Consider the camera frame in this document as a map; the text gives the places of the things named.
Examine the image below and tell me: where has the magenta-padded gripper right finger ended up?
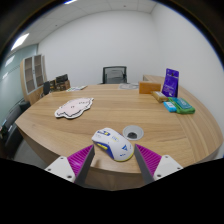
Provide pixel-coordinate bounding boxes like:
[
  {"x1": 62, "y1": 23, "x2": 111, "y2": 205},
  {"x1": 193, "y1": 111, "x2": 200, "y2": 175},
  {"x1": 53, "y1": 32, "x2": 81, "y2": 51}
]
[{"x1": 133, "y1": 143, "x2": 184, "y2": 185}]

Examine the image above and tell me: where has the green and white leaflet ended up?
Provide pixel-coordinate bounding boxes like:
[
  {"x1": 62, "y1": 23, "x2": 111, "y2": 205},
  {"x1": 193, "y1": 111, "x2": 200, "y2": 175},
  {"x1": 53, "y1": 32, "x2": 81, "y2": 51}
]
[{"x1": 65, "y1": 85, "x2": 88, "y2": 93}]

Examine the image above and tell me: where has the small light blue box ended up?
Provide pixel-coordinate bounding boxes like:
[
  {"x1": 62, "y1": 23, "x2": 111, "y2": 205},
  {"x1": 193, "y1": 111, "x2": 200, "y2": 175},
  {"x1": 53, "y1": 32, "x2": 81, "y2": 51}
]
[{"x1": 163, "y1": 101, "x2": 178, "y2": 113}]

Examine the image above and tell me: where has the white blue yellow computer mouse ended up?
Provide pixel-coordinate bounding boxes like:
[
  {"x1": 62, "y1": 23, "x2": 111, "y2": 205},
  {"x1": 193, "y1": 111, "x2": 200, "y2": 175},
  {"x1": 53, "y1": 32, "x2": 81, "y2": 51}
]
[{"x1": 91, "y1": 127, "x2": 135, "y2": 163}]

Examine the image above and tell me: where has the black box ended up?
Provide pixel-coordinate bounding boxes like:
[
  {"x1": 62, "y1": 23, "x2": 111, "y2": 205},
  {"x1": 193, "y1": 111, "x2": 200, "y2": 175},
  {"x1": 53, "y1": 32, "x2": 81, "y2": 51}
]
[{"x1": 55, "y1": 73, "x2": 69, "y2": 84}]

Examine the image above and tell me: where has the wooden glass-door shelf cabinet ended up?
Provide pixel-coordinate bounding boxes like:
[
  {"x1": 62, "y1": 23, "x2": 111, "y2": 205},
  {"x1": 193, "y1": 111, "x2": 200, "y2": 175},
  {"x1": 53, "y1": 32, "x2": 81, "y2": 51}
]
[{"x1": 19, "y1": 54, "x2": 48, "y2": 106}]

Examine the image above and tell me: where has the dark brown cardboard box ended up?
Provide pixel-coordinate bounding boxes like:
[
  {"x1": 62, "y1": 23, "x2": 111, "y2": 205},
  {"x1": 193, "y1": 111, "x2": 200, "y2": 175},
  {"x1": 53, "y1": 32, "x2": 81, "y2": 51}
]
[{"x1": 49, "y1": 79, "x2": 71, "y2": 92}]

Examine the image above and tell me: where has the black mesh office chair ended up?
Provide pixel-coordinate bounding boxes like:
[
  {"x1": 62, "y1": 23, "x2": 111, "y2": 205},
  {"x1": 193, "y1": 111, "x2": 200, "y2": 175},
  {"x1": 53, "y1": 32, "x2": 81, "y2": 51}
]
[{"x1": 100, "y1": 65, "x2": 129, "y2": 85}]

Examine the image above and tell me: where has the pink cartoon-shaped mouse pad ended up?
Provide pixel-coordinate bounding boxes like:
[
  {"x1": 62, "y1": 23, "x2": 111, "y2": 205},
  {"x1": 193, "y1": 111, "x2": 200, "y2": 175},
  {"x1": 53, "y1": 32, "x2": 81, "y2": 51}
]
[{"x1": 54, "y1": 97, "x2": 95, "y2": 120}]

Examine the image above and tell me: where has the grey round cable grommet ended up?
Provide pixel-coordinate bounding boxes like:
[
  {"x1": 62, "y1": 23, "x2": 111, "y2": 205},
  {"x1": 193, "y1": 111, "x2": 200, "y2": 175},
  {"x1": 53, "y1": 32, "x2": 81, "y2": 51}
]
[{"x1": 122, "y1": 124, "x2": 145, "y2": 141}]

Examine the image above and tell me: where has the small black chair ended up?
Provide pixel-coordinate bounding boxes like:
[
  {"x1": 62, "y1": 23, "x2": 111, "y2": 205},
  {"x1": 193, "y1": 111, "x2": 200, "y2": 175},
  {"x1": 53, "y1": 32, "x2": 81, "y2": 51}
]
[{"x1": 42, "y1": 80, "x2": 51, "y2": 98}]

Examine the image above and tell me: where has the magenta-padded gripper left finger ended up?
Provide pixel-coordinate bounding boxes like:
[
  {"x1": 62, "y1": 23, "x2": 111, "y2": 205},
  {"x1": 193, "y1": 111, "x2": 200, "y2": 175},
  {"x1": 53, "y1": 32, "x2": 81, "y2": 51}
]
[{"x1": 44, "y1": 144, "x2": 96, "y2": 187}]

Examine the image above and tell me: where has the teal flat pack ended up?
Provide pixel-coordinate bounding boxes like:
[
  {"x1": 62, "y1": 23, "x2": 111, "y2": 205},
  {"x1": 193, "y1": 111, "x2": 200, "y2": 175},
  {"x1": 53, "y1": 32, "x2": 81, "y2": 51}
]
[{"x1": 174, "y1": 97, "x2": 194, "y2": 110}]

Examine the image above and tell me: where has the green flat box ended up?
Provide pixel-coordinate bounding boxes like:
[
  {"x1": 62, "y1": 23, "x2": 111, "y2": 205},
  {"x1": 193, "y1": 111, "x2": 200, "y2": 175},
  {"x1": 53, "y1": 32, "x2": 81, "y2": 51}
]
[{"x1": 168, "y1": 96, "x2": 196, "y2": 115}]

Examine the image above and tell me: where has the black couch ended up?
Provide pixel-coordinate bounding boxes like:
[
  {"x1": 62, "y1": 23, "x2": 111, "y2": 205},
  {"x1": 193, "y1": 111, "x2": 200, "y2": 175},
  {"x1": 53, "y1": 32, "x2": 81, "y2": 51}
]
[{"x1": 0, "y1": 99, "x2": 32, "y2": 159}]

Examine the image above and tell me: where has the small tan box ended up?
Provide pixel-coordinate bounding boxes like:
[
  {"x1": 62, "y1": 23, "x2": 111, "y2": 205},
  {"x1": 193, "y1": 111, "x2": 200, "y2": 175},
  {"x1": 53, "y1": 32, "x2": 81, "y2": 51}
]
[{"x1": 151, "y1": 90, "x2": 170, "y2": 103}]

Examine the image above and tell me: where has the purple standing card package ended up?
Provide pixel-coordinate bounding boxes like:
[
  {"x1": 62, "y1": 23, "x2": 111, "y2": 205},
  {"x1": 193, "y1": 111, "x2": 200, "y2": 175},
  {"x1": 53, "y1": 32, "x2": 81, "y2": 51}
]
[{"x1": 161, "y1": 68, "x2": 180, "y2": 98}]

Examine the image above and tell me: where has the orange-brown cardboard box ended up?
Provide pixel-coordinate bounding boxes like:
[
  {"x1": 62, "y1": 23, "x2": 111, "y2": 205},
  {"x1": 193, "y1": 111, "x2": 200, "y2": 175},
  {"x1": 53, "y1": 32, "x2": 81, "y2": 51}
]
[{"x1": 138, "y1": 81, "x2": 162, "y2": 95}]

